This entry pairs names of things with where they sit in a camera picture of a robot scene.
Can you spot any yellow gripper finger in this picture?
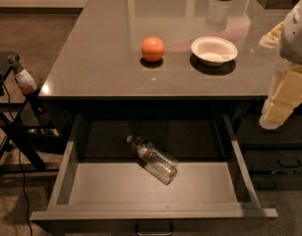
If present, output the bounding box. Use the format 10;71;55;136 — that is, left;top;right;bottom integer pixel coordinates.
259;22;283;48
259;64;302;130

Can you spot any clear plastic water bottle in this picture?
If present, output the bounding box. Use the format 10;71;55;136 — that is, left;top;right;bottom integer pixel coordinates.
126;135;178;185

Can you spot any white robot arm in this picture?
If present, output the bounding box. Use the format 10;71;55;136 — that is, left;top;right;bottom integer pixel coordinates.
259;0;302;130

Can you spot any open grey top drawer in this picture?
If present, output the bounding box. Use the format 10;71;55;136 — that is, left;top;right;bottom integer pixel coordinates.
30;115;277;236

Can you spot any dark glass soda bottle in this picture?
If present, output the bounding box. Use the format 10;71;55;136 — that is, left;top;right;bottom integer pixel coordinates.
7;54;50;126

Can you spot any white paper bowl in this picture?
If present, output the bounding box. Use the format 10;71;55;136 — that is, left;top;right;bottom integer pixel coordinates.
191;36;238;66

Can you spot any orange fruit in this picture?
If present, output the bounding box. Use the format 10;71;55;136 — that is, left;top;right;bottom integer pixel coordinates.
141;36;165;62

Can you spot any black side table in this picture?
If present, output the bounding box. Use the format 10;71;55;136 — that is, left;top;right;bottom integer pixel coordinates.
0;51;65;174

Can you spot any metal drawer handle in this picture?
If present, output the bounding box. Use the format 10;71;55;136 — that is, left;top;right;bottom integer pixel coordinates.
135;220;173;236

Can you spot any black power cable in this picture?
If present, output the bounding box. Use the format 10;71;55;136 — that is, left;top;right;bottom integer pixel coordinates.
1;79;34;236

